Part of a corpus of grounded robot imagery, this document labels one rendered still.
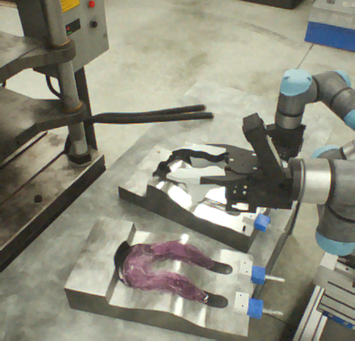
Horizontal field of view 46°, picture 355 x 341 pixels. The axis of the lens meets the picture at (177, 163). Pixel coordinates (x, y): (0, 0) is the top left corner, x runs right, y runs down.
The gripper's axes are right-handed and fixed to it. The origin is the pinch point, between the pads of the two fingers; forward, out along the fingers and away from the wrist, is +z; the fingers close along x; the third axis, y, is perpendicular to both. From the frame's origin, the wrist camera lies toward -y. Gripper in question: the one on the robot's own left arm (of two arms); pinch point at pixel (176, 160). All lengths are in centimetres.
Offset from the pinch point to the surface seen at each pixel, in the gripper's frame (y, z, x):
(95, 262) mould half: 52, 25, 22
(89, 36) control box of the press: 14, 46, 103
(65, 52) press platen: 9, 44, 70
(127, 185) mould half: 52, 24, 59
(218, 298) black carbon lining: 58, -10, 19
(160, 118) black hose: 45, 17, 96
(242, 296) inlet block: 55, -17, 18
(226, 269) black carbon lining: 57, -12, 29
